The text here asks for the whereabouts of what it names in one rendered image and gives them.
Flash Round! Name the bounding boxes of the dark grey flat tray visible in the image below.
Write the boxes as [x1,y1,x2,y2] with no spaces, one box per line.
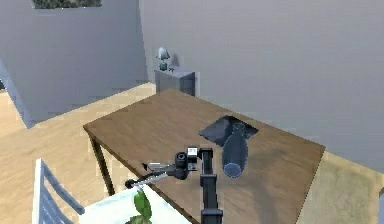
[198,114,260,148]

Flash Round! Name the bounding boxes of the dark blue bottle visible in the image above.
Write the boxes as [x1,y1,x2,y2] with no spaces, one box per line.
[221,122,250,179]

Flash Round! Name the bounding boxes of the window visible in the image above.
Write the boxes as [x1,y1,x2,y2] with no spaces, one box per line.
[32,0,103,10]

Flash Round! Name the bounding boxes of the grey cabinet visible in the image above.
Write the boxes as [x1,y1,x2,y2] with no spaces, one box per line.
[153,65,198,98]

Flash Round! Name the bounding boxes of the white chair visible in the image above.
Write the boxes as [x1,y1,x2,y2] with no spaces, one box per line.
[31,158,193,224]

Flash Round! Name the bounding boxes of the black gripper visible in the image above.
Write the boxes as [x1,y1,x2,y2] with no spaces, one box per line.
[124,151,190,189]

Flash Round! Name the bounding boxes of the brown wooden table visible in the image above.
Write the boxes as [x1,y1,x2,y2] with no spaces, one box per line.
[82,87,327,224]

